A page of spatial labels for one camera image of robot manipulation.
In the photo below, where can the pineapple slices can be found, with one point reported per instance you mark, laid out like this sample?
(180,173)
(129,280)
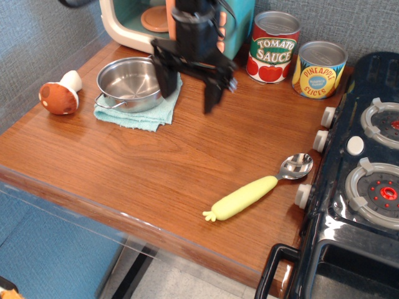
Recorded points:
(319,67)

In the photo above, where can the black toy stove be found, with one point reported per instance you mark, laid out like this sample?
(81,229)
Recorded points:
(349,236)

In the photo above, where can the white stove knob middle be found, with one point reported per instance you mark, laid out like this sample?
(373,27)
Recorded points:
(320,140)

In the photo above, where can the white stove knob front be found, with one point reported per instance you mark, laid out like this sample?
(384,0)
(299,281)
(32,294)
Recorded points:
(302,195)

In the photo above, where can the light blue folded cloth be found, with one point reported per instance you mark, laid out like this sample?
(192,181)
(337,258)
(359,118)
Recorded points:
(148,120)

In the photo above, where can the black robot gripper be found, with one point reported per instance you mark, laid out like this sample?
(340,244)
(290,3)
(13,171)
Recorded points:
(194,52)

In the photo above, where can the teal toy microwave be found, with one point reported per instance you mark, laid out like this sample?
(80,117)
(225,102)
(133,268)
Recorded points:
(135,24)

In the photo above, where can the stainless steel pot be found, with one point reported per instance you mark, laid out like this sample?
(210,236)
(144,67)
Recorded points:
(129,85)

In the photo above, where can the metal table leg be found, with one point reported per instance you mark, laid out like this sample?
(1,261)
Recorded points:
(128,271)

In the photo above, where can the spoon with yellow handle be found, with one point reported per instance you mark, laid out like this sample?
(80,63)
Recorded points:
(294,167)

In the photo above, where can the tomato sauce can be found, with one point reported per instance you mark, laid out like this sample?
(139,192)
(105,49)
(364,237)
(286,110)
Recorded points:
(274,39)

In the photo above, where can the brown plush mushroom toy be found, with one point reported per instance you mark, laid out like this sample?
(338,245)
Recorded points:
(61,98)

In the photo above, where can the white stove knob rear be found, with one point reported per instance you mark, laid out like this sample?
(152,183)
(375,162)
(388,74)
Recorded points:
(328,116)

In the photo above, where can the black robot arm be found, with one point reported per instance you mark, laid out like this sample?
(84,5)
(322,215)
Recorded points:
(194,4)

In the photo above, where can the white stove knob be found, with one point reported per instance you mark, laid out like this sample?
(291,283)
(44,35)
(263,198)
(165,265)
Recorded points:
(320,140)
(328,116)
(302,195)

